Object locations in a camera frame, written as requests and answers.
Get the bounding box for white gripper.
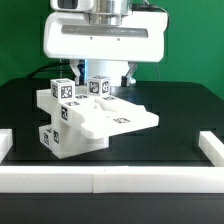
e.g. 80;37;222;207
43;11;168;87

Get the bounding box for white tagged cube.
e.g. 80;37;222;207
50;78;75;101

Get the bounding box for white chair back frame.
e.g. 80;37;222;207
37;89;159;139

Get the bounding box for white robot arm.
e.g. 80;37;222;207
43;0;170;85

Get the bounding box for white block left edge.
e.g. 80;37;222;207
0;129;13;163

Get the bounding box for white thin cable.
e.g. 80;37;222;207
57;59;64;80

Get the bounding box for black cable on table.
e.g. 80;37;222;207
25;63;73;80

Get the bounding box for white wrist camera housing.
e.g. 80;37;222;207
50;0;94;12

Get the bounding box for white obstacle wall bar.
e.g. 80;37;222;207
198;131;224;167

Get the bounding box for white front rail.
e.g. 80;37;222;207
0;166;224;193

